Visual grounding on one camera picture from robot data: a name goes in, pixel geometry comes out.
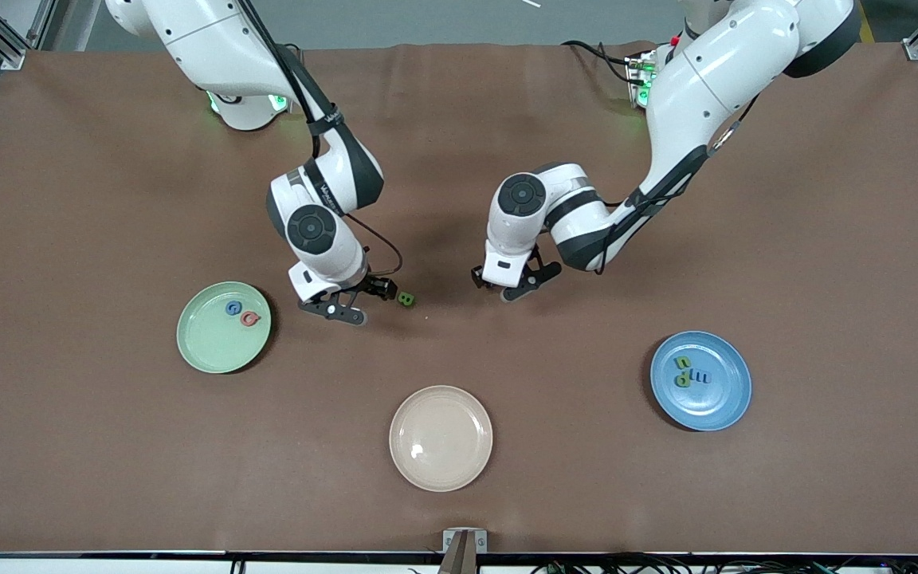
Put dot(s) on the green plate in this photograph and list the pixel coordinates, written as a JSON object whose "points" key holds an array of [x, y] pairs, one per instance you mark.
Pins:
{"points": [[216, 343]]}

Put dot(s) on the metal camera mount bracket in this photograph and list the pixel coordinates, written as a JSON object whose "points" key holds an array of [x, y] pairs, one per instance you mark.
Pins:
{"points": [[464, 542]]}

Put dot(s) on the brown table cover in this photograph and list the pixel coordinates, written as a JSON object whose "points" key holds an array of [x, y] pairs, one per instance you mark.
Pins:
{"points": [[108, 199]]}

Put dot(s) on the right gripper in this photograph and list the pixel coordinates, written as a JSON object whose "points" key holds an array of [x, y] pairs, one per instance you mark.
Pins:
{"points": [[373, 285]]}

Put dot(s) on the green letter p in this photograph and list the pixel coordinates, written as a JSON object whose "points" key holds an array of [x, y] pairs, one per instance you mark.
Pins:
{"points": [[682, 379]]}

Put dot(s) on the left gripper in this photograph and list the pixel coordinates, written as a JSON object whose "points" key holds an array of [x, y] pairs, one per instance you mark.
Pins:
{"points": [[478, 277]]}

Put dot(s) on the blue plate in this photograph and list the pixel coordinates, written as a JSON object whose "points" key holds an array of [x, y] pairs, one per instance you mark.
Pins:
{"points": [[714, 406]]}

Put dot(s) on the blue letter m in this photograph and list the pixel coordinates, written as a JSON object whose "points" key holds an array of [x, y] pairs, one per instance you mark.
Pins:
{"points": [[700, 376]]}

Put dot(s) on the beige plate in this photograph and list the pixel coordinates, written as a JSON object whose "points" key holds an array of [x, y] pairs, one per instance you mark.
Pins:
{"points": [[441, 438]]}

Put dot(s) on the green letter n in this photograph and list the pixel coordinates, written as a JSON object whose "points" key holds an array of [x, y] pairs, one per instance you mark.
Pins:
{"points": [[681, 362]]}

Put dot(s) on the green letter B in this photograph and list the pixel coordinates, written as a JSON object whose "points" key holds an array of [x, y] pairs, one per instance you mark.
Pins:
{"points": [[406, 299]]}

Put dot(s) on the red letter G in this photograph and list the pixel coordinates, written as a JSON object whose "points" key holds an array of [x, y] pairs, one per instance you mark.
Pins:
{"points": [[249, 320]]}

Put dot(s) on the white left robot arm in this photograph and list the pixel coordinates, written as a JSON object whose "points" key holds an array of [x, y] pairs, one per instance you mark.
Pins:
{"points": [[714, 88]]}

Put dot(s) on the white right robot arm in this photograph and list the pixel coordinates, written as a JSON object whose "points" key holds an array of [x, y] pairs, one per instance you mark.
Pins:
{"points": [[212, 40]]}

